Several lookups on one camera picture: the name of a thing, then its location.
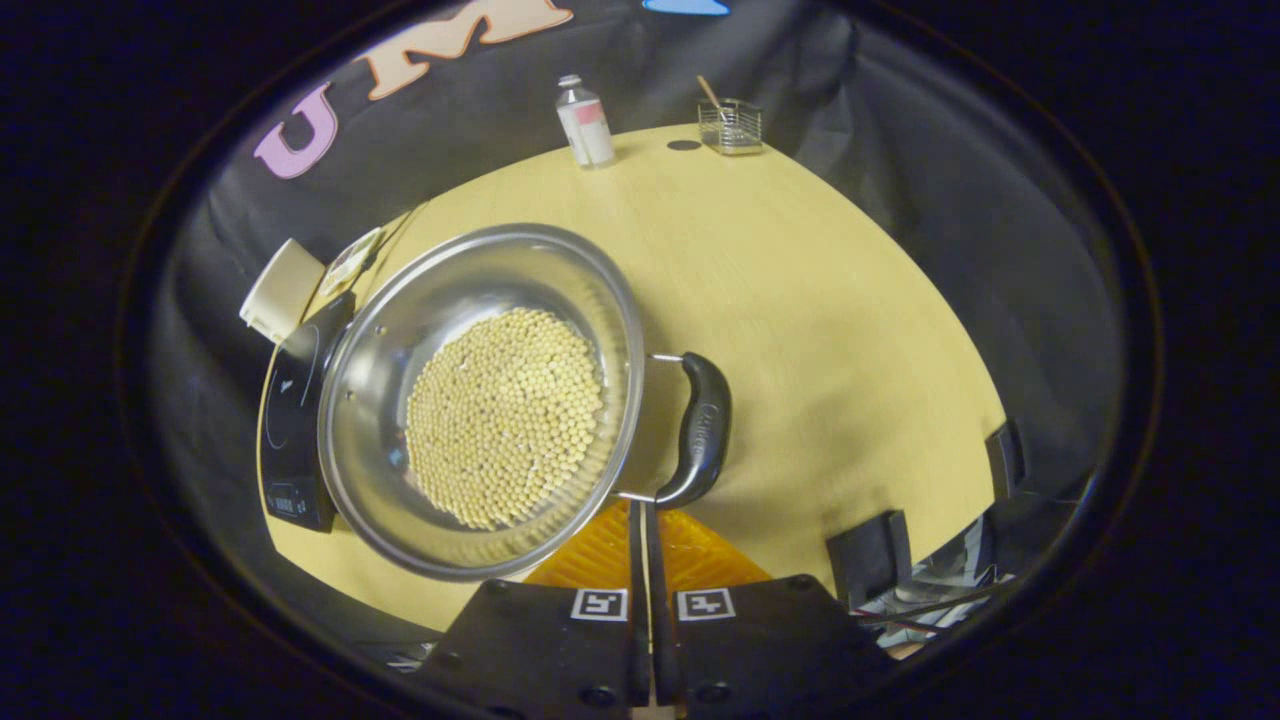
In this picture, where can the clear bottle with pink label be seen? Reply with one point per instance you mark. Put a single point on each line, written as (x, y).
(588, 125)

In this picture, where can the black table clamp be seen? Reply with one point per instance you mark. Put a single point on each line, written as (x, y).
(868, 555)
(1006, 458)

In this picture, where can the white divided dish with beans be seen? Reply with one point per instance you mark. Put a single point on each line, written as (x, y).
(352, 262)

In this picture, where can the white toaster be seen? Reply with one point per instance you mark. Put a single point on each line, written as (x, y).
(282, 292)

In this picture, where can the black induction cooktop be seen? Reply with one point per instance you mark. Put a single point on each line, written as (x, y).
(290, 420)

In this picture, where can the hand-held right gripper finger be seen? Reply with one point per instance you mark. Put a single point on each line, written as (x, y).
(637, 640)
(660, 640)

